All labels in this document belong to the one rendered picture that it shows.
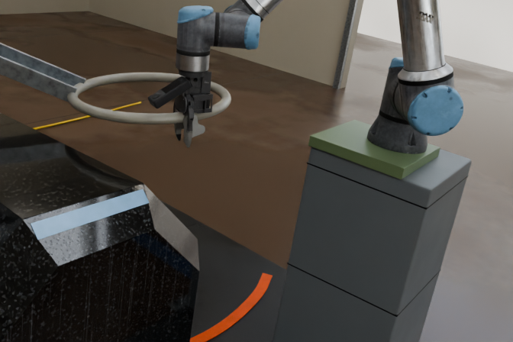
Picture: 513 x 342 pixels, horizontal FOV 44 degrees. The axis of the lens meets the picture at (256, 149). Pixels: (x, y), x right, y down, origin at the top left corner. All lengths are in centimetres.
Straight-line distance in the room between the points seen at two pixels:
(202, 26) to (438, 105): 67
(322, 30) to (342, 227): 461
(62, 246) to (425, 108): 99
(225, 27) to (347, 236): 76
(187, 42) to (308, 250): 81
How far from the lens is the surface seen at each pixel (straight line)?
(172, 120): 175
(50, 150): 178
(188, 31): 168
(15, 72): 199
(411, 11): 175
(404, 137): 199
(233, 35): 168
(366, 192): 193
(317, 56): 653
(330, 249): 206
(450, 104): 180
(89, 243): 147
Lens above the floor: 149
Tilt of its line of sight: 20 degrees down
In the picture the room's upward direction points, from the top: 9 degrees clockwise
